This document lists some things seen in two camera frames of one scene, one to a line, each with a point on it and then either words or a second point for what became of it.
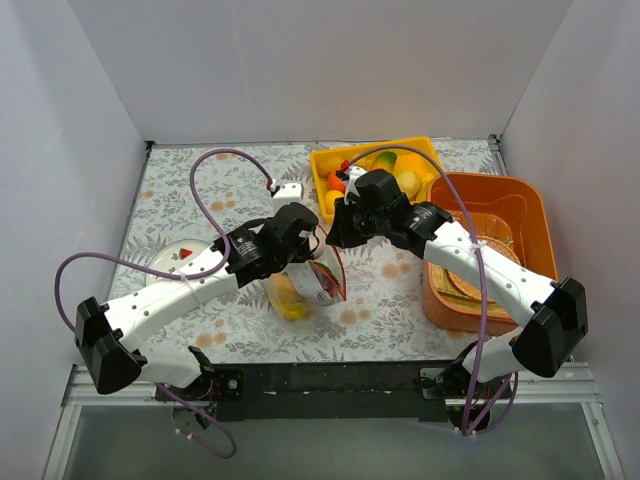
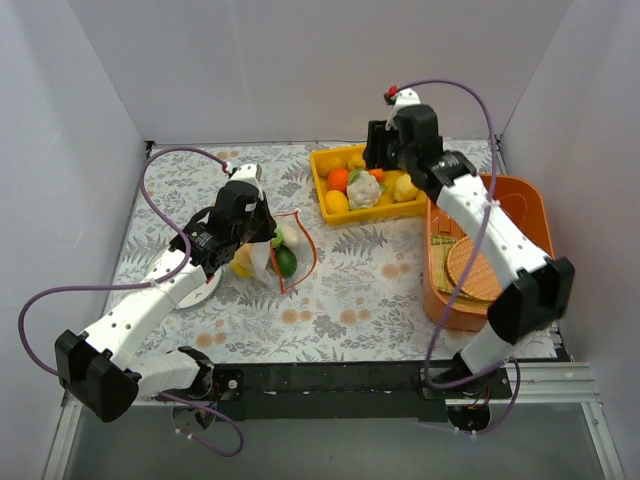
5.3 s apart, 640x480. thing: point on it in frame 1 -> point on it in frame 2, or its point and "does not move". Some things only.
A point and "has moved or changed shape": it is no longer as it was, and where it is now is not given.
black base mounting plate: [336, 392] does not move
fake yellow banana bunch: [288, 300] has moved or changed shape
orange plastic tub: [511, 211] does not move
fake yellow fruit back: [328, 164] does not move
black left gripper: [304, 245] -> [261, 226]
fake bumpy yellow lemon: [409, 182] does not move
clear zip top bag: [322, 281] has moved or changed shape
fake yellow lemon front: [329, 198] does not move
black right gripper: [347, 223] -> [376, 145]
